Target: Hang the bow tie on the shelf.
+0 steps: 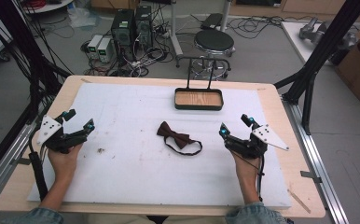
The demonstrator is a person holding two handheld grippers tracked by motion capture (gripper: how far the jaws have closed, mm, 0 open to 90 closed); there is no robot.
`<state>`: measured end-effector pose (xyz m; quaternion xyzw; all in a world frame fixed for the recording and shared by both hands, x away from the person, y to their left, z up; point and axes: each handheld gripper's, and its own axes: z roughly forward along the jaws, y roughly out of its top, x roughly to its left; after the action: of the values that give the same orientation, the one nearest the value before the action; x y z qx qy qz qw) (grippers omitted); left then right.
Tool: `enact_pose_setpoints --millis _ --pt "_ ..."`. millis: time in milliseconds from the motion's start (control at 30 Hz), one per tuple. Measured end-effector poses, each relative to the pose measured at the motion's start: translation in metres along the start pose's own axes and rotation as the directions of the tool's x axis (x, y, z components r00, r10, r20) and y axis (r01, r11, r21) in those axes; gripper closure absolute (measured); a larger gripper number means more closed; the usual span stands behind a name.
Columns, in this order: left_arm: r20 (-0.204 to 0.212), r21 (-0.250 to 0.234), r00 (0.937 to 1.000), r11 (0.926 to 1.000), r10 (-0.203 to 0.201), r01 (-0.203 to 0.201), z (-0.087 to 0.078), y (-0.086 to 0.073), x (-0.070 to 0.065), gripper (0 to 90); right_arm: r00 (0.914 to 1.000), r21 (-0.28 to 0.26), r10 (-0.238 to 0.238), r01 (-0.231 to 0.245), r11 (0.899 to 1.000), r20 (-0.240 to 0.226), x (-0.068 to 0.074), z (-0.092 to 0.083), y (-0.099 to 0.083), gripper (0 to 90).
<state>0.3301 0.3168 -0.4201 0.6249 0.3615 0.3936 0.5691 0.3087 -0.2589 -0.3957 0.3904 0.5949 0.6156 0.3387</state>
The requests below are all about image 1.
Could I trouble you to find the person's right hand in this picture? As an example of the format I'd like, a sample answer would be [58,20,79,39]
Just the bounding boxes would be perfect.
[229,148,264,189]

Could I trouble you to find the grey desk leg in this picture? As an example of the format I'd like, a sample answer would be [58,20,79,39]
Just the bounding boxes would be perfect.
[169,0,185,68]

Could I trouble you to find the dark red bow tie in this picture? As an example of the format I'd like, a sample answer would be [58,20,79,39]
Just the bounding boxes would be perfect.
[156,120,203,157]

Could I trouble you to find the slim black computer tower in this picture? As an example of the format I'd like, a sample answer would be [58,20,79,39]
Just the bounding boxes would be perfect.
[133,5,154,49]

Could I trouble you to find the black frame stand with cables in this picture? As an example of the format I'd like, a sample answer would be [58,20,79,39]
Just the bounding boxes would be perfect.
[0,0,74,126]

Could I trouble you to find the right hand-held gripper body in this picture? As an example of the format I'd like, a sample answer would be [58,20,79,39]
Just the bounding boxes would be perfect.
[224,123,291,160]

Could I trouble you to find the white board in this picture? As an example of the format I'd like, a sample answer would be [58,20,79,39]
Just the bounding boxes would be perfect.
[280,21,360,67]

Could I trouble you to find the black tray stand wooden base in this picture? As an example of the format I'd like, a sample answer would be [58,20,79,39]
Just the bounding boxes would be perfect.
[173,55,232,112]

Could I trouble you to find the right denim sleeve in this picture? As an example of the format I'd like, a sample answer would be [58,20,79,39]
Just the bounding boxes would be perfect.
[224,201,290,224]

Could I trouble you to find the black metal frame stand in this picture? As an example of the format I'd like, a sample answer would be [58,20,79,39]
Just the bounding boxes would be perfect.
[273,0,360,136]

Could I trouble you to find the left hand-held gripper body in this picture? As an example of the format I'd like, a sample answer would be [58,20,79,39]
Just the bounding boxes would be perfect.
[36,115,88,155]

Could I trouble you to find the metal bracket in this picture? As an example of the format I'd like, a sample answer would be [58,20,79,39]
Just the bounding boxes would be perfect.
[8,156,33,167]
[299,170,323,185]

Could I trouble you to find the white foam mat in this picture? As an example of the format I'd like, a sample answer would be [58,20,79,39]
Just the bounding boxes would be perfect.
[26,81,293,210]

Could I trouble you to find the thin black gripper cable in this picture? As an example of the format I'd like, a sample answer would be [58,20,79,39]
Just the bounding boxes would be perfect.
[230,149,267,203]

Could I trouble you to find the loose black floor cables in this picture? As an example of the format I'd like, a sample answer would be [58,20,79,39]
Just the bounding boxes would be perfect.
[226,14,316,40]

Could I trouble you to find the grey machine part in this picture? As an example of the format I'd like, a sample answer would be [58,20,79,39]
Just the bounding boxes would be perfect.
[298,16,329,45]

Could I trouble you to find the large black computer tower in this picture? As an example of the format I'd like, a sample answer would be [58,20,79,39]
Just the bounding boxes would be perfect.
[110,8,136,63]

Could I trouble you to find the denim sleeve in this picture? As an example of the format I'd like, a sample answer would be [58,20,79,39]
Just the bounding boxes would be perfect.
[224,201,290,224]
[0,206,65,224]

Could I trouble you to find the person's left hand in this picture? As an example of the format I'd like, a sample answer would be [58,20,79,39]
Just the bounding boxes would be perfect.
[46,143,84,185]

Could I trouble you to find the black round stool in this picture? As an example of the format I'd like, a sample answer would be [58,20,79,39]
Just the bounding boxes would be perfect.
[188,29,236,81]

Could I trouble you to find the flat black device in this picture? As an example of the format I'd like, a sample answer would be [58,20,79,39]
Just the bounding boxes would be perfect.
[200,12,225,31]

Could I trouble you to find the round white table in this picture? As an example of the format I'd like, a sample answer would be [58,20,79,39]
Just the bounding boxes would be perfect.
[21,0,76,15]

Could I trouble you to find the white desk leg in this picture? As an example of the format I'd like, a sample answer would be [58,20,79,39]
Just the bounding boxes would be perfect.
[219,0,233,33]

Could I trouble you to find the thick black gripper cable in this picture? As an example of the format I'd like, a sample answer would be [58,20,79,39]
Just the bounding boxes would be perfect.
[27,135,49,202]

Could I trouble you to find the left denim sleeve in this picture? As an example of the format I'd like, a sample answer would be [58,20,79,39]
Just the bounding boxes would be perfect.
[0,206,65,224]

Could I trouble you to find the clear plastic bag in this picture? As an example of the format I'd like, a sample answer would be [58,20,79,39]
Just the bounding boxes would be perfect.
[67,5,102,30]

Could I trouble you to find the white power supply unit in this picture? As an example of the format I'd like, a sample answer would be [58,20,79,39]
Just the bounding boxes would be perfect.
[87,34,104,61]
[96,37,114,64]

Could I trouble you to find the aluminium rail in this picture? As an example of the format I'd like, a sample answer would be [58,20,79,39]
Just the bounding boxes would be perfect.
[280,94,351,224]
[0,121,43,207]

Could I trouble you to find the thin wooden stick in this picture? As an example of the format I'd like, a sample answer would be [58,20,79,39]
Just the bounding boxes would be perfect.
[286,189,312,215]

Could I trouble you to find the tangle of floor cables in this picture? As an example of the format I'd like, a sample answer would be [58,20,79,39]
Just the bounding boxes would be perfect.
[80,6,176,77]

